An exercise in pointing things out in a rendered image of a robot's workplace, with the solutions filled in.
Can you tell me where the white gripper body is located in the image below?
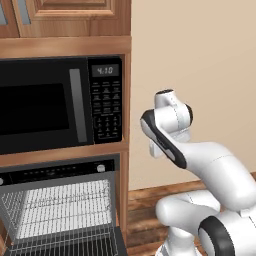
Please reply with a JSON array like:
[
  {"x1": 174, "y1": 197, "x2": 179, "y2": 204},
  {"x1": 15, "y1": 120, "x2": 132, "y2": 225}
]
[{"x1": 148, "y1": 138, "x2": 165, "y2": 159}]

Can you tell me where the black microwave oven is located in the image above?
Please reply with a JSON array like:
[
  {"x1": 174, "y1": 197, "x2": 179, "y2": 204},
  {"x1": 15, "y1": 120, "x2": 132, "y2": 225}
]
[{"x1": 0, "y1": 55, "x2": 124, "y2": 156}]

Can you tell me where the black oven door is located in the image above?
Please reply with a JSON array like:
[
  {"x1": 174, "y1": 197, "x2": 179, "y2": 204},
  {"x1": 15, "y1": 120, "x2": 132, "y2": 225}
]
[{"x1": 1, "y1": 224, "x2": 130, "y2": 256}]

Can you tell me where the black microwave door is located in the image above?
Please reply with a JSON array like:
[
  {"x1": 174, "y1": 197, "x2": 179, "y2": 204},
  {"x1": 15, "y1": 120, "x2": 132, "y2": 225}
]
[{"x1": 0, "y1": 56, "x2": 95, "y2": 156}]

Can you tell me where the wooden cupboard door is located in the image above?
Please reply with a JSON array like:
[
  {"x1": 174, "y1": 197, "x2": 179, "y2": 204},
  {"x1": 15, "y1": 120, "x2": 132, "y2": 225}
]
[
  {"x1": 0, "y1": 0, "x2": 21, "y2": 39},
  {"x1": 12, "y1": 0, "x2": 132, "y2": 39}
]

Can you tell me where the grey microwave door handle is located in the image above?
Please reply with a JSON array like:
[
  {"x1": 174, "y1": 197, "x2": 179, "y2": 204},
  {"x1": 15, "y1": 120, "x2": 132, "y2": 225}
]
[{"x1": 68, "y1": 68, "x2": 89, "y2": 144}]

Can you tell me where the metal wire oven rack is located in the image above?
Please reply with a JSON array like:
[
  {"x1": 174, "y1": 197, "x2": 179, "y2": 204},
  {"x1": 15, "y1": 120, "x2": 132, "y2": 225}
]
[
  {"x1": 4, "y1": 223, "x2": 119, "y2": 256},
  {"x1": 0, "y1": 179, "x2": 114, "y2": 241}
]

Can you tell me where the wooden tall cabinet frame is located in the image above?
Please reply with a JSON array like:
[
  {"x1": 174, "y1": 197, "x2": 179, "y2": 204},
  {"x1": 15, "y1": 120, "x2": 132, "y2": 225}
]
[{"x1": 0, "y1": 0, "x2": 133, "y2": 256}]

